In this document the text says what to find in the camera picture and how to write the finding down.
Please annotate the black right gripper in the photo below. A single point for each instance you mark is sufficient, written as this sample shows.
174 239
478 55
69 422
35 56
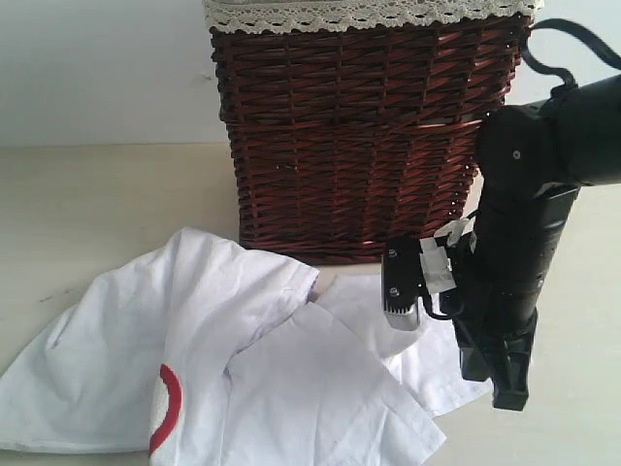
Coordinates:
493 344

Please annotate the white t-shirt red patch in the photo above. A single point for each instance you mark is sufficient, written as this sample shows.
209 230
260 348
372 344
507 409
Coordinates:
205 353

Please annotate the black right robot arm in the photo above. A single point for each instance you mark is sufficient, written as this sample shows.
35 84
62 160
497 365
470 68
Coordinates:
534 159

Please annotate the dark brown wicker basket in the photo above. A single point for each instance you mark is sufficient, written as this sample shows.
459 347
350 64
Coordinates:
342 140

